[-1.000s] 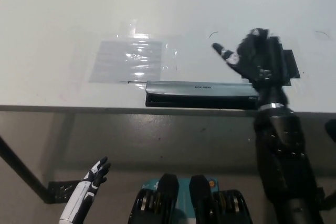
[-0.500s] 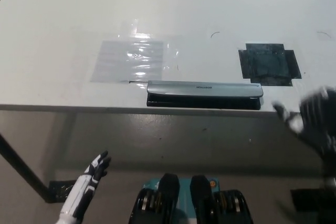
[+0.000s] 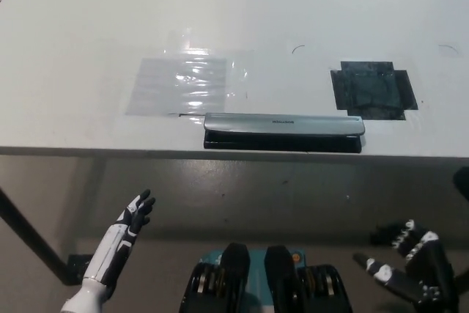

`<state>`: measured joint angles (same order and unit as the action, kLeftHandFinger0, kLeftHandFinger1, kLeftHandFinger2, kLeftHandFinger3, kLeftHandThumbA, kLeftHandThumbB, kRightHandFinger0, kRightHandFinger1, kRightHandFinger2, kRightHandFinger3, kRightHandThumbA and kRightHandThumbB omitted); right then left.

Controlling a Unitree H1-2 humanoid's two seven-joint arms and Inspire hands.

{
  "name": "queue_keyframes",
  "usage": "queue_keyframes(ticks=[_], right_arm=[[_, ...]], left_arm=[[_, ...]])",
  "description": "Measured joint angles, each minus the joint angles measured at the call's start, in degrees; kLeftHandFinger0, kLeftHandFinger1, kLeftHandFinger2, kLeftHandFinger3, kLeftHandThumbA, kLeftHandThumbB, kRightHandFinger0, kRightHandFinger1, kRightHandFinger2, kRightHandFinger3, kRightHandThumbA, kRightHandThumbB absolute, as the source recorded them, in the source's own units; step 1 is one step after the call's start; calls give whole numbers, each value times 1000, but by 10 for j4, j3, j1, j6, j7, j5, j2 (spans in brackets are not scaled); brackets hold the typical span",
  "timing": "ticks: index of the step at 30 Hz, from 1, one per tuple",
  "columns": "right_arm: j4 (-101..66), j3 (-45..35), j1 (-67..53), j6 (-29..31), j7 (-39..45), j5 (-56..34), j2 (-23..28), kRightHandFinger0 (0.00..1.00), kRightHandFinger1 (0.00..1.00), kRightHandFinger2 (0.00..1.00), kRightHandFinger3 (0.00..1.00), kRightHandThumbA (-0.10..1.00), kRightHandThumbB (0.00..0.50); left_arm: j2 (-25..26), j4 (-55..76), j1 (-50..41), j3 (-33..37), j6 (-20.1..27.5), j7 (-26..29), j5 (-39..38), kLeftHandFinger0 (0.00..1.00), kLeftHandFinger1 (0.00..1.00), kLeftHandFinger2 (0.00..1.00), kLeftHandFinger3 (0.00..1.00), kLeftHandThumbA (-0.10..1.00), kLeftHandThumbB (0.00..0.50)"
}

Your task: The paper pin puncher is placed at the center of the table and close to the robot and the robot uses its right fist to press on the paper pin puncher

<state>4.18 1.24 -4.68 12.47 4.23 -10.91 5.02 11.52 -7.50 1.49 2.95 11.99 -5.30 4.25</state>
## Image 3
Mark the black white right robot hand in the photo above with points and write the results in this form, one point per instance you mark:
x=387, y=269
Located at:
x=432, y=265

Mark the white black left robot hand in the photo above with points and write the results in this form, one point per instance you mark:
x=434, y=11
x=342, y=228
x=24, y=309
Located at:
x=115, y=245

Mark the black table foot plate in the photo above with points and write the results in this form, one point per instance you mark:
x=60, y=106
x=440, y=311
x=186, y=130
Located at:
x=78, y=267

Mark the black metal table leg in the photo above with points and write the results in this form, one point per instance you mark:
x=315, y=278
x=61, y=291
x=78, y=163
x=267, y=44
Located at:
x=33, y=239

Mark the black round object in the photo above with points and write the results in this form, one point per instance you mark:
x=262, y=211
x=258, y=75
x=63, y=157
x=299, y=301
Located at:
x=462, y=183

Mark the clear plastic bag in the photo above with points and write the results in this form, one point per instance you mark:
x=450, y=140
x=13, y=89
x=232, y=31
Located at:
x=183, y=85

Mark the black tape patch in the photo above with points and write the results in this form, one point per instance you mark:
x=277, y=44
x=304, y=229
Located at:
x=370, y=89

